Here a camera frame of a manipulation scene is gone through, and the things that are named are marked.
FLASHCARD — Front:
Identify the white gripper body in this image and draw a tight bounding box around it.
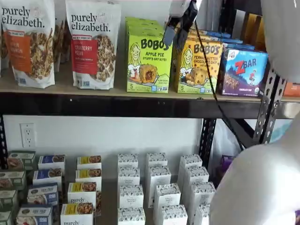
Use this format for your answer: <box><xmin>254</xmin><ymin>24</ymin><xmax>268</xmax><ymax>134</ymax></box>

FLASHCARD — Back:
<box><xmin>168</xmin><ymin>0</ymin><xmax>192</xmax><ymax>19</ymax></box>

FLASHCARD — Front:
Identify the green Bobo's apple pie box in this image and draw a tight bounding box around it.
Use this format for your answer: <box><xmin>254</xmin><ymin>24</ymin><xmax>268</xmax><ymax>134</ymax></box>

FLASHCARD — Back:
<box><xmin>125</xmin><ymin>16</ymin><xmax>157</xmax><ymax>24</ymax></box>
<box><xmin>126</xmin><ymin>27</ymin><xmax>166</xmax><ymax>38</ymax></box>
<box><xmin>126</xmin><ymin>21</ymin><xmax>162</xmax><ymax>30</ymax></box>
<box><xmin>126</xmin><ymin>35</ymin><xmax>173</xmax><ymax>94</ymax></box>

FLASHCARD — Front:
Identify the white patterned carton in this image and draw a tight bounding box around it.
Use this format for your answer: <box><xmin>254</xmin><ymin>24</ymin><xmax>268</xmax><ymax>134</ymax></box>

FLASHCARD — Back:
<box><xmin>117</xmin><ymin>207</ymin><xmax>146</xmax><ymax>225</ymax></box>
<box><xmin>147</xmin><ymin>165</ymin><xmax>172</xmax><ymax>188</ymax></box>
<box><xmin>119</xmin><ymin>184</ymin><xmax>144</xmax><ymax>210</ymax></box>
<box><xmin>153</xmin><ymin>183</ymin><xmax>182</xmax><ymax>209</ymax></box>
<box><xmin>160</xmin><ymin>204</ymin><xmax>188</xmax><ymax>225</ymax></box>
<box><xmin>146</xmin><ymin>152</ymin><xmax>169</xmax><ymax>168</ymax></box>
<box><xmin>117</xmin><ymin>153</ymin><xmax>139</xmax><ymax>170</ymax></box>
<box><xmin>179</xmin><ymin>154</ymin><xmax>203</xmax><ymax>171</ymax></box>
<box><xmin>184</xmin><ymin>165</ymin><xmax>210</xmax><ymax>186</ymax></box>
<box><xmin>117</xmin><ymin>166</ymin><xmax>141</xmax><ymax>188</ymax></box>
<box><xmin>194</xmin><ymin>203</ymin><xmax>211</xmax><ymax>225</ymax></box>
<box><xmin>188</xmin><ymin>181</ymin><xmax>217</xmax><ymax>207</ymax></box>

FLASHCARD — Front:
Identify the granola bag orange label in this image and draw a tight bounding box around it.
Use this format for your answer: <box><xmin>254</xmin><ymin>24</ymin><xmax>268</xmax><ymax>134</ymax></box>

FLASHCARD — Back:
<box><xmin>0</xmin><ymin>0</ymin><xmax>56</xmax><ymax>89</ymax></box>

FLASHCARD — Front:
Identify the small box yellow label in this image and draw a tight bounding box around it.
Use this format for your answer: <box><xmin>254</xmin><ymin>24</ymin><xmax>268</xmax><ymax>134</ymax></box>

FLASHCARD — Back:
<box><xmin>75</xmin><ymin>168</ymin><xmax>102</xmax><ymax>186</ymax></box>
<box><xmin>60</xmin><ymin>202</ymin><xmax>95</xmax><ymax>225</ymax></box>
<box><xmin>67</xmin><ymin>181</ymin><xmax>98</xmax><ymax>207</ymax></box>
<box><xmin>76</xmin><ymin>155</ymin><xmax>102</xmax><ymax>171</ymax></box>

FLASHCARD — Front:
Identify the black cable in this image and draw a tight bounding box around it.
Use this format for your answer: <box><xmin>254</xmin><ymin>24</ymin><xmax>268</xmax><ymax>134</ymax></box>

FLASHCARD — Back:
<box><xmin>193</xmin><ymin>18</ymin><xmax>247</xmax><ymax>152</ymax></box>

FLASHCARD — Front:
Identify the white plastic sheet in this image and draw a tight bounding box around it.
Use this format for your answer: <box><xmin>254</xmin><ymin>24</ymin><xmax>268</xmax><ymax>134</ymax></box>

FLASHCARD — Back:
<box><xmin>210</xmin><ymin>118</ymin><xmax>295</xmax><ymax>165</ymax></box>

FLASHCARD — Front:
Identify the yellow Bobo's peanut butter box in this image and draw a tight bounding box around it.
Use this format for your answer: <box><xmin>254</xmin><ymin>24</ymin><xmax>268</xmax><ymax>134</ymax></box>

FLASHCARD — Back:
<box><xmin>187</xmin><ymin>35</ymin><xmax>223</xmax><ymax>44</ymax></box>
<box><xmin>189</xmin><ymin>29</ymin><xmax>211</xmax><ymax>37</ymax></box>
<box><xmin>172</xmin><ymin>39</ymin><xmax>224</xmax><ymax>95</ymax></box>

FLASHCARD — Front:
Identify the small box blue label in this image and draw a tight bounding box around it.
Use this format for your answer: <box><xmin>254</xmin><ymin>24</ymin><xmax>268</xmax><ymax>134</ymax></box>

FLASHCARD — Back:
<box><xmin>15</xmin><ymin>204</ymin><xmax>53</xmax><ymax>225</ymax></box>
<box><xmin>37</xmin><ymin>154</ymin><xmax>66</xmax><ymax>172</ymax></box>
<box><xmin>27</xmin><ymin>183</ymin><xmax>59</xmax><ymax>207</ymax></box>
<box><xmin>32</xmin><ymin>168</ymin><xmax>63</xmax><ymax>187</ymax></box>

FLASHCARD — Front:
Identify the purely elizabeth granola bag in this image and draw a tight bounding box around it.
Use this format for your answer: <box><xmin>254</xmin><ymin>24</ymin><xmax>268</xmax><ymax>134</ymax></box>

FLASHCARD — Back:
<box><xmin>53</xmin><ymin>17</ymin><xmax>71</xmax><ymax>72</ymax></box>

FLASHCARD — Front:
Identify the small box green label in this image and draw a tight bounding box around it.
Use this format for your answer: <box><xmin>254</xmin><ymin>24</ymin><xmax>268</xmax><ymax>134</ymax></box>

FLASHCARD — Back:
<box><xmin>7</xmin><ymin>150</ymin><xmax>36</xmax><ymax>171</ymax></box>
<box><xmin>0</xmin><ymin>170</ymin><xmax>27</xmax><ymax>191</ymax></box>
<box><xmin>0</xmin><ymin>210</ymin><xmax>13</xmax><ymax>225</ymax></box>
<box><xmin>0</xmin><ymin>189</ymin><xmax>19</xmax><ymax>211</ymax></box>

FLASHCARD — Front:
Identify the granola bag red label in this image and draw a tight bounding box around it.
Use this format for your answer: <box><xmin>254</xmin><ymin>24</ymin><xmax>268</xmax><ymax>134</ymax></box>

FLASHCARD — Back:
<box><xmin>65</xmin><ymin>0</ymin><xmax>122</xmax><ymax>90</ymax></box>

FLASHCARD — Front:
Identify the blue Zbar chocolate chip box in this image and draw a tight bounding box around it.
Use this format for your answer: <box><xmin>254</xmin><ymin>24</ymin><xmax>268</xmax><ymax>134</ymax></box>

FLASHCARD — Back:
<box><xmin>224</xmin><ymin>43</ymin><xmax>256</xmax><ymax>51</ymax></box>
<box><xmin>203</xmin><ymin>30</ymin><xmax>232</xmax><ymax>39</ymax></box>
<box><xmin>219</xmin><ymin>37</ymin><xmax>244</xmax><ymax>45</ymax></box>
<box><xmin>217</xmin><ymin>48</ymin><xmax>270</xmax><ymax>98</ymax></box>

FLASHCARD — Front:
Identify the orange snack box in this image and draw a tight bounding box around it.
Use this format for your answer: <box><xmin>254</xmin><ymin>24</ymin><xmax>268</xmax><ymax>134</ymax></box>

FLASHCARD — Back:
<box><xmin>241</xmin><ymin>13</ymin><xmax>267</xmax><ymax>51</ymax></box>
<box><xmin>282</xmin><ymin>81</ymin><xmax>300</xmax><ymax>98</ymax></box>

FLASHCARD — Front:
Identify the purple snack box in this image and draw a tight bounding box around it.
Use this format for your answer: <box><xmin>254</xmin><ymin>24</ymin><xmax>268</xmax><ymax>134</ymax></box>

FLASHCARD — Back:
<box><xmin>219</xmin><ymin>154</ymin><xmax>236</xmax><ymax>186</ymax></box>

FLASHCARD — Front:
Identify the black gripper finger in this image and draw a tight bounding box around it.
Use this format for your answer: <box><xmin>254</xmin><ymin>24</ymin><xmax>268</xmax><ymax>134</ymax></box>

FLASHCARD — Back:
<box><xmin>163</xmin><ymin>21</ymin><xmax>177</xmax><ymax>44</ymax></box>
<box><xmin>174</xmin><ymin>0</ymin><xmax>200</xmax><ymax>49</ymax></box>

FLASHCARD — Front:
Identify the white wall outlet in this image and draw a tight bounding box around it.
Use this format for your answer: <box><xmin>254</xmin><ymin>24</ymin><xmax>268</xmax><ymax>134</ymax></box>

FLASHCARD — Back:
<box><xmin>20</xmin><ymin>123</ymin><xmax>36</xmax><ymax>148</ymax></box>

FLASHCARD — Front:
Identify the wooden shelf board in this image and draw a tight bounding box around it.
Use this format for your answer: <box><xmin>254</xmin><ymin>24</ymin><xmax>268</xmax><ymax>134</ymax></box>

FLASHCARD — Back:
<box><xmin>0</xmin><ymin>67</ymin><xmax>263</xmax><ymax>102</ymax></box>

